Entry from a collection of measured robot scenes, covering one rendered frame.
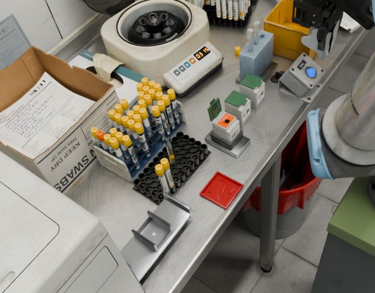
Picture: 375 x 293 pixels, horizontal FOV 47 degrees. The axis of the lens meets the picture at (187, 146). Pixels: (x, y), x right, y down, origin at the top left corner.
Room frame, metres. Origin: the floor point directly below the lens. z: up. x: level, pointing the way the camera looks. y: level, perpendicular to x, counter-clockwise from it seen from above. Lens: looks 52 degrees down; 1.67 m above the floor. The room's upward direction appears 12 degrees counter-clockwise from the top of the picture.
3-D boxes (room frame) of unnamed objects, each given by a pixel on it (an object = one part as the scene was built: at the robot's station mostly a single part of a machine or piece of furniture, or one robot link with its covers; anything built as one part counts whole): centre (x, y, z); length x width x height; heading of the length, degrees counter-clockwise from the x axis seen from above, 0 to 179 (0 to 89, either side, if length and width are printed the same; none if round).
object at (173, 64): (0.94, 0.01, 0.94); 0.30 x 0.24 x 0.12; 35
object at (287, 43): (0.89, -0.35, 0.92); 0.13 x 0.13 x 0.10; 46
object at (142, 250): (0.38, 0.11, 0.92); 0.21 x 0.07 x 0.05; 134
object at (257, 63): (0.81, -0.21, 0.92); 0.10 x 0.07 x 0.10; 137
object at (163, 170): (0.56, 0.04, 0.93); 0.17 x 0.09 x 0.11; 134
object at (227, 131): (0.61, -0.09, 0.92); 0.05 x 0.04 x 0.06; 42
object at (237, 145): (0.61, -0.09, 0.89); 0.09 x 0.05 x 0.04; 42
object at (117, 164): (0.66, 0.10, 0.91); 0.20 x 0.10 x 0.07; 134
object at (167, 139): (0.57, 0.04, 0.93); 0.01 x 0.01 x 0.10
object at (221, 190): (0.48, -0.05, 0.88); 0.07 x 0.07 x 0.01; 44
